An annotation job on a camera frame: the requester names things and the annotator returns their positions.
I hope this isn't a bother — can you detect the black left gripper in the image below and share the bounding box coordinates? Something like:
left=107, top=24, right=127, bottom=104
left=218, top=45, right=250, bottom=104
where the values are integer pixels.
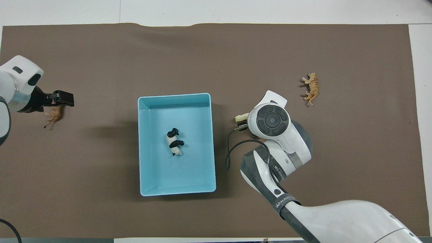
left=25, top=86, right=75, bottom=112

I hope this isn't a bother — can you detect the brown lion toy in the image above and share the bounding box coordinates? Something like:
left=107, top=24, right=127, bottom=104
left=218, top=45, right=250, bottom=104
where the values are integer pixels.
left=43, top=105, right=65, bottom=129

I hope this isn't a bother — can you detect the black and white panda toy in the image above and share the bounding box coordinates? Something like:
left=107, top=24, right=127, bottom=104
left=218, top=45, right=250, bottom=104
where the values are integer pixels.
left=166, top=128, right=185, bottom=157

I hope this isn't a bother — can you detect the orange striped tiger toy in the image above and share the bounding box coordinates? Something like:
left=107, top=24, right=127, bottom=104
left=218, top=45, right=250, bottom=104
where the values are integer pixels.
left=301, top=73, right=320, bottom=106

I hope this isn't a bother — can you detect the light blue storage box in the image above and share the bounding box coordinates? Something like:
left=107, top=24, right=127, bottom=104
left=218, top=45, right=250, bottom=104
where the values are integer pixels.
left=137, top=93, right=217, bottom=197

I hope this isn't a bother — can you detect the brown table mat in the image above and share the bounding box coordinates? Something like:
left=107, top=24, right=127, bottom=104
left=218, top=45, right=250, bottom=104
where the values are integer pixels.
left=0, top=23, right=431, bottom=239

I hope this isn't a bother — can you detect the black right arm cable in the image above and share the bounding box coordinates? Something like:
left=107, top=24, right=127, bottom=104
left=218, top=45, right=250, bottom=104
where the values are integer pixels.
left=225, top=129, right=270, bottom=171

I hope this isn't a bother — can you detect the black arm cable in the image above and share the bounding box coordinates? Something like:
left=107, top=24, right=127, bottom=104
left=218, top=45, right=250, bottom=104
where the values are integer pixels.
left=225, top=129, right=270, bottom=171
left=0, top=218, right=23, bottom=243

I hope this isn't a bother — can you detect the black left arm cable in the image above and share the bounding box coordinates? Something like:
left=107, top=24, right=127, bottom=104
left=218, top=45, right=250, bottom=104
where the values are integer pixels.
left=0, top=218, right=23, bottom=243

